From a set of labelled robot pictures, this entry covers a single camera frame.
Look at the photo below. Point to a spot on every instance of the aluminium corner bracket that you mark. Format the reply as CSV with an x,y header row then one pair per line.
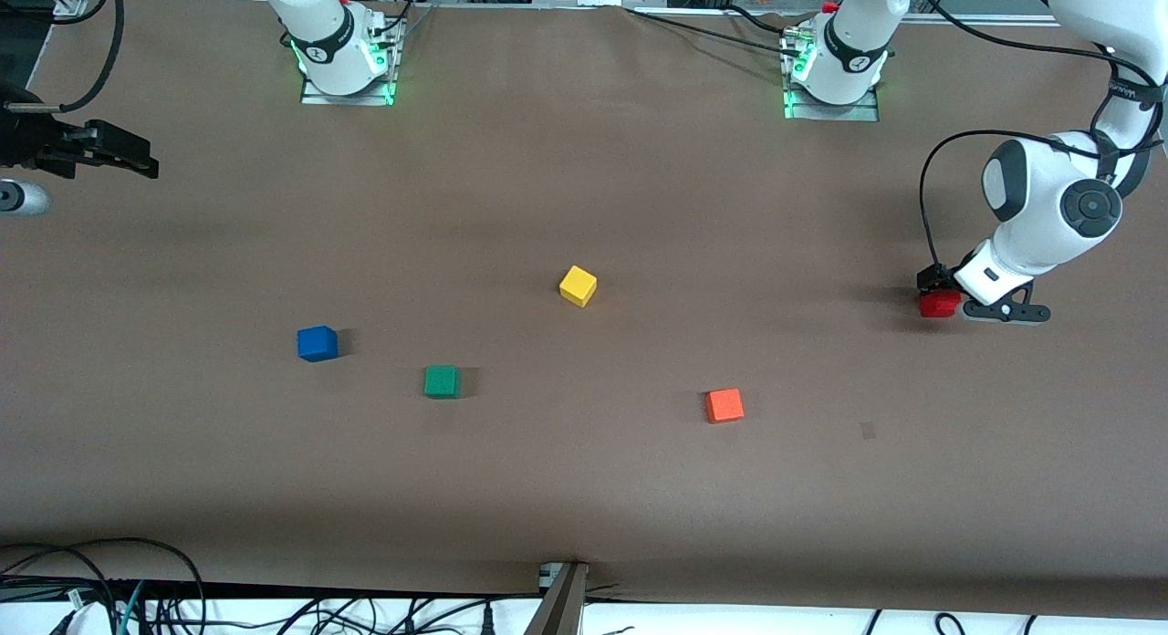
x,y
71,5
1118,33

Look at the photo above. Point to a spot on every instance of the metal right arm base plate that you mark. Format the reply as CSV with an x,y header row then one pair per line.
x,y
347,99

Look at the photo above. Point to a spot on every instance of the red wooden block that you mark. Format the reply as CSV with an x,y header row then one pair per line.
x,y
940,305

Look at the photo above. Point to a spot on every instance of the aluminium profile bar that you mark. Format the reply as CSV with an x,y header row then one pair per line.
x,y
558,608

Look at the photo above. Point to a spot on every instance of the blue wooden block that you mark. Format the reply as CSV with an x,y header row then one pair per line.
x,y
317,343

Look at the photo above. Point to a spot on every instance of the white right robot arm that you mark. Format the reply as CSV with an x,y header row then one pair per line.
x,y
319,33

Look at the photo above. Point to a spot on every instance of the yellow wooden block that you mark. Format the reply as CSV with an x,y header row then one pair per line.
x,y
578,286

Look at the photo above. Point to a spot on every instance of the orange wooden block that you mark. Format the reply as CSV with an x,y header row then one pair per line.
x,y
724,405

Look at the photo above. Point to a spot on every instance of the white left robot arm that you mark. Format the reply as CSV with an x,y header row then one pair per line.
x,y
1031,206

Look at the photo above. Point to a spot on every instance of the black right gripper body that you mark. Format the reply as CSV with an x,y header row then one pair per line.
x,y
26,142

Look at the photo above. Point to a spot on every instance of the green wooden block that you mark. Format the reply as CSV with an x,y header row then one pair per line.
x,y
442,381

